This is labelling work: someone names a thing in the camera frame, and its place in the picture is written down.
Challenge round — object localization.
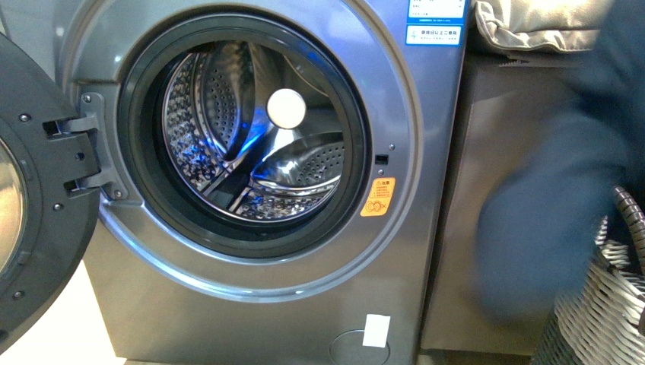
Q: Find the grey cabinet beside washer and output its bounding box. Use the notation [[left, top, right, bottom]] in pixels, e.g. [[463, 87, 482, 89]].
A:
[[420, 52, 583, 364]]

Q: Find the white label sticker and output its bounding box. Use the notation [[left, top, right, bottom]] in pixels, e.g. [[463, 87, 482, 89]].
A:
[[362, 313, 391, 348]]

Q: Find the black washer door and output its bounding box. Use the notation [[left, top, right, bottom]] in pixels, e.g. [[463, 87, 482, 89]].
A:
[[1, 37, 100, 351]]

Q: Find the grey front-load washing machine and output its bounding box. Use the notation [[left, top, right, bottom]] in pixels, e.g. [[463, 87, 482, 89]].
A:
[[53, 1, 465, 364]]

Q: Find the dark blue garment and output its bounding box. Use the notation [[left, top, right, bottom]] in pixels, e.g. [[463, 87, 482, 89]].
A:
[[475, 1, 644, 321]]

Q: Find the blue white energy label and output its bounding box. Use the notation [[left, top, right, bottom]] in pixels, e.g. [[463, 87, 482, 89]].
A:
[[405, 0, 469, 47]]

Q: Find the orange warning sticker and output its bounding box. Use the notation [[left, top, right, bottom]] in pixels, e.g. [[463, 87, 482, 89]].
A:
[[360, 177, 396, 217]]

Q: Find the white woven laundry basket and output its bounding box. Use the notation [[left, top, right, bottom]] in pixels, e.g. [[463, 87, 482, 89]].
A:
[[531, 186, 644, 364]]

